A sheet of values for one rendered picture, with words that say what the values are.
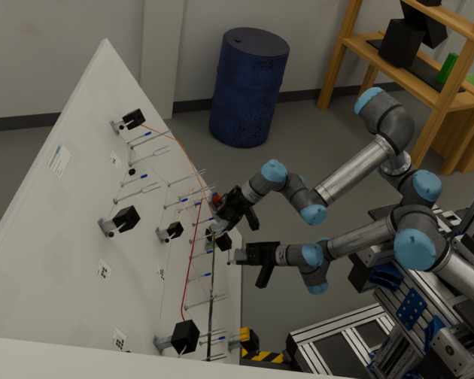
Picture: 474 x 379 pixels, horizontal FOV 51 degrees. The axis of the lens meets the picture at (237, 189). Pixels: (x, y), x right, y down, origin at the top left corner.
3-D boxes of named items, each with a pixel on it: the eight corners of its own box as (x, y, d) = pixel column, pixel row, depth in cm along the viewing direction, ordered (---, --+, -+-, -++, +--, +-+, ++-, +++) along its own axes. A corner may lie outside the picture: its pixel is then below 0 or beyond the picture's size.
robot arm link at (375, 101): (402, 199, 200) (375, 122, 157) (378, 177, 209) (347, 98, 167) (425, 180, 200) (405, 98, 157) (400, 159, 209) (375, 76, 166)
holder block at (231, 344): (241, 365, 174) (266, 359, 171) (225, 347, 167) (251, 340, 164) (241, 353, 177) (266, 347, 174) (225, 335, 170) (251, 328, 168)
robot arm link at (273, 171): (293, 178, 159) (276, 173, 153) (271, 198, 165) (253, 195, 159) (284, 160, 163) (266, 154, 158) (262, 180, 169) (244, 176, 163)
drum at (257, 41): (250, 111, 475) (270, 24, 420) (278, 144, 440) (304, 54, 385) (198, 117, 451) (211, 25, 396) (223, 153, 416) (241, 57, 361)
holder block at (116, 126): (98, 128, 139) (125, 116, 137) (114, 118, 150) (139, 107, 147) (107, 143, 141) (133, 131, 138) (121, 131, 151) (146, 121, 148)
